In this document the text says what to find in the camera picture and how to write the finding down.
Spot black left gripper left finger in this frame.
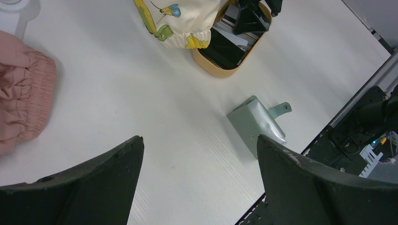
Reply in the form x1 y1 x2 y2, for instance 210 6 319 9
0 136 145 225

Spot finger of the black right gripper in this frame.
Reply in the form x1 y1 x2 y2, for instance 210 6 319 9
233 0 270 35
265 0 283 17

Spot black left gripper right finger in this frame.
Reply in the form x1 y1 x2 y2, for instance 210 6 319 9
257 135 398 225

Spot yellow oval tray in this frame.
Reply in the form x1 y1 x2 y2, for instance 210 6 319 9
192 0 273 78

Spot black phone in tray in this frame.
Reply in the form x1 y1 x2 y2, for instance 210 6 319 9
199 28 245 70

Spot cartoon print children's garment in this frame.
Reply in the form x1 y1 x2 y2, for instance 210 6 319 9
133 0 221 49

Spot pink crumpled garment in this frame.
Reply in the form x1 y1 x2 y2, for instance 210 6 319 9
0 31 57 155

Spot left metal rack pole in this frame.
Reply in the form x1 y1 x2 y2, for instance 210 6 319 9
0 0 41 39

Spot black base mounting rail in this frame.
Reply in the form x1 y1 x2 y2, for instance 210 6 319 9
238 86 398 225

